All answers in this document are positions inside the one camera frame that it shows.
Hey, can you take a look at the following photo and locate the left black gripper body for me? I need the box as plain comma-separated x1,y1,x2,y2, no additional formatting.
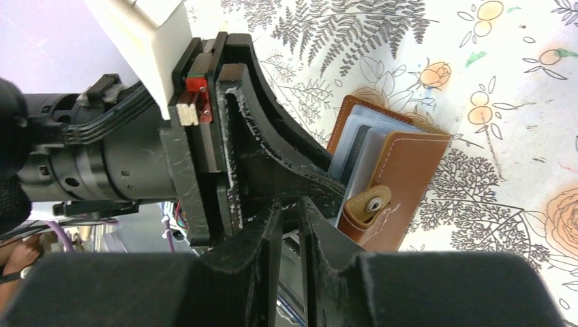
18,32,228,246

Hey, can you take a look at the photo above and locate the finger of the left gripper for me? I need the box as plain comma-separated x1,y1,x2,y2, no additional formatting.
215,63,344,235
224,33,332,171

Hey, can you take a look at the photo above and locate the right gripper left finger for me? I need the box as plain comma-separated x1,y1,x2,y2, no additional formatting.
1,200,282,326

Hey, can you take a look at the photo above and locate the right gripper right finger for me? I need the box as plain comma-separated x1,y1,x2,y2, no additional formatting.
298,197,564,326

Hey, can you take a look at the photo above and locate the brown leather card holder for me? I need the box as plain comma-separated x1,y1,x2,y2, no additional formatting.
327,95,451,251

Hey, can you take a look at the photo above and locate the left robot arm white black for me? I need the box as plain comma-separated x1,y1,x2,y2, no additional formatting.
1,32,344,247

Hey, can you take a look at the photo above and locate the floral table mat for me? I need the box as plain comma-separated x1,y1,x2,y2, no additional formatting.
185,0,577,326

